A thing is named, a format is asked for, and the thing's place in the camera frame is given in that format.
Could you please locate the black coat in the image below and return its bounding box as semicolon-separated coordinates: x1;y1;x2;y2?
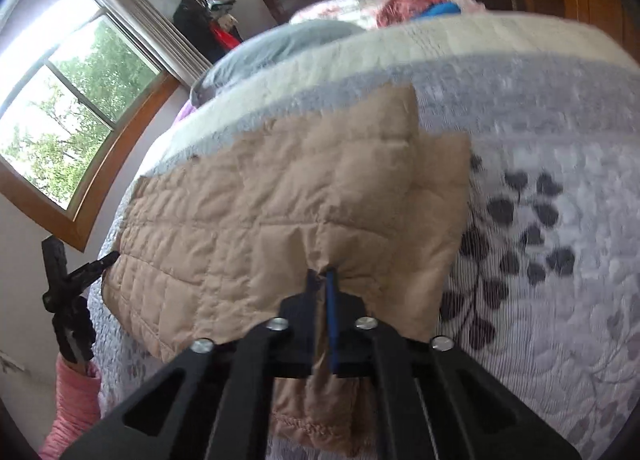
172;0;226;64

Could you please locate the red bag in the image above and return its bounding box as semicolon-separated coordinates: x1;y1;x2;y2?
210;20;242;52

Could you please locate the plain beige curtain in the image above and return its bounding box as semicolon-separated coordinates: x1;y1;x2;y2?
80;0;213;86

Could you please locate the grey pillow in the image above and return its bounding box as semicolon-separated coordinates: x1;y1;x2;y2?
190;19;371;106

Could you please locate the purple bed sheet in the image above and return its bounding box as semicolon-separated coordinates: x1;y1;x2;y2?
172;100;198;128

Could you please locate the person's left hand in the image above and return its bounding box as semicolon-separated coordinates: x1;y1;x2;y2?
52;294;97;365

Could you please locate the grey floral quilted bedspread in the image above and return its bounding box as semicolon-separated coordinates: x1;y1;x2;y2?
90;13;640;460

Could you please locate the large wooden framed window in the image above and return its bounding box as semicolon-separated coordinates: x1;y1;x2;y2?
0;0;181;253

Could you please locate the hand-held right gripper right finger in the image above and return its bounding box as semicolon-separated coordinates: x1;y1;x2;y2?
325;267;583;460

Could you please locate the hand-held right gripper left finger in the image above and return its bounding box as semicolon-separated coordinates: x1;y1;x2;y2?
60;267;331;460

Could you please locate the tan quilted jacket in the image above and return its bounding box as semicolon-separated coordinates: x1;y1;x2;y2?
102;83;473;456

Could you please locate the blue cloth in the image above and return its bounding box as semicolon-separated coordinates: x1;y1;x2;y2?
415;1;461;20

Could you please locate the red patterned cloth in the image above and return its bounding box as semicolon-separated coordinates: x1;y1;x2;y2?
375;0;451;28

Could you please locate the pink floral bedding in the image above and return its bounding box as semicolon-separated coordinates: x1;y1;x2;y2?
290;0;481;26

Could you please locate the wooden wardrobe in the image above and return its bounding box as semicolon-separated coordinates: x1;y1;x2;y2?
580;0;628;58

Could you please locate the person's left forearm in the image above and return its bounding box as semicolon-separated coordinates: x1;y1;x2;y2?
39;355;103;460

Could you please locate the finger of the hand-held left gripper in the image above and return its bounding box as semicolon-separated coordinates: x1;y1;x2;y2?
62;251;121;293

